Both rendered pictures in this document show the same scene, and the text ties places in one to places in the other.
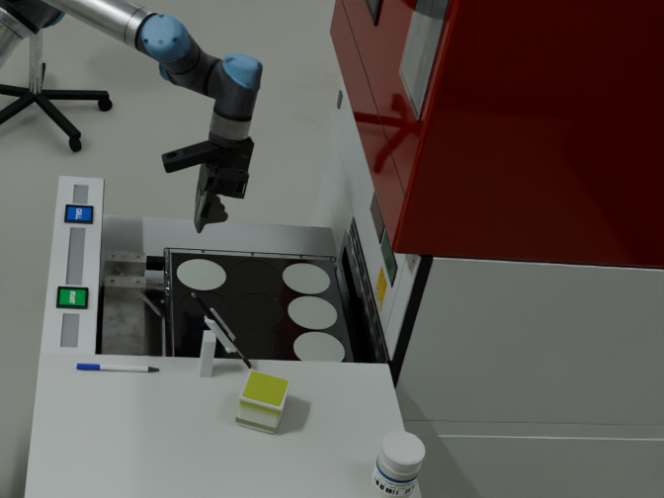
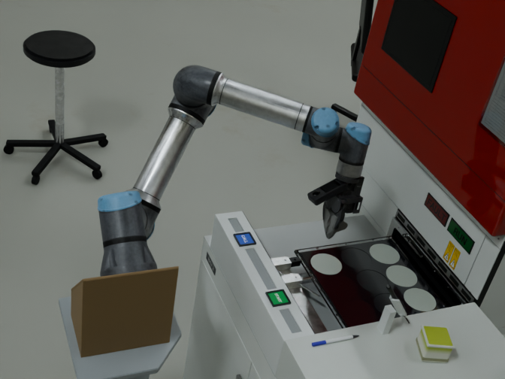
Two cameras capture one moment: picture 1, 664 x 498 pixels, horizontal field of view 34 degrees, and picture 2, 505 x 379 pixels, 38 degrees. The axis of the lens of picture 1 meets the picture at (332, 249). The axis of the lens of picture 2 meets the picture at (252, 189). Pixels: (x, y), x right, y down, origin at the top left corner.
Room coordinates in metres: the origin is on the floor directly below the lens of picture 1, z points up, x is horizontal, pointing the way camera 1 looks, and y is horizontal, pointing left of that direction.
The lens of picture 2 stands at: (0.06, 0.91, 2.36)
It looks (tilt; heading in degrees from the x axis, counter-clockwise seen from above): 35 degrees down; 347
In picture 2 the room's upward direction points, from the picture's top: 11 degrees clockwise
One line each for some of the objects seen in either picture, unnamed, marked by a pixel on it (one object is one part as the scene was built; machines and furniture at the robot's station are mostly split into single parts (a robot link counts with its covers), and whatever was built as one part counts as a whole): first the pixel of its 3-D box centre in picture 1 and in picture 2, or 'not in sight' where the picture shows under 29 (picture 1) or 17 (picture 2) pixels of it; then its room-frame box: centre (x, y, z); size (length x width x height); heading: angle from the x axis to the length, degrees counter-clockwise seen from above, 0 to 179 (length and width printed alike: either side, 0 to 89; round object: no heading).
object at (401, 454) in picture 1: (397, 466); not in sight; (1.22, -0.18, 1.01); 0.07 x 0.07 x 0.10
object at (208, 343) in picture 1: (218, 344); (394, 312); (1.39, 0.16, 1.03); 0.06 x 0.04 x 0.13; 105
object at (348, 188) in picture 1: (365, 211); (410, 204); (1.90, -0.05, 1.02); 0.81 x 0.03 x 0.40; 15
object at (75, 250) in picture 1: (74, 284); (257, 286); (1.62, 0.48, 0.89); 0.55 x 0.09 x 0.14; 15
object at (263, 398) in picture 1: (263, 402); (433, 344); (1.31, 0.06, 1.00); 0.07 x 0.07 x 0.07; 86
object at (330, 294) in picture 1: (259, 310); (372, 281); (1.65, 0.12, 0.90); 0.34 x 0.34 x 0.01; 15
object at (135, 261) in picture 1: (124, 261); (277, 264); (1.72, 0.41, 0.89); 0.08 x 0.03 x 0.03; 105
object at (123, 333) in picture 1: (123, 323); (296, 306); (1.57, 0.37, 0.87); 0.36 x 0.08 x 0.03; 15
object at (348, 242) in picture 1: (360, 311); (424, 269); (1.72, -0.08, 0.89); 0.44 x 0.02 x 0.10; 15
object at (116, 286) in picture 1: (124, 286); (287, 281); (1.64, 0.39, 0.89); 0.08 x 0.03 x 0.03; 105
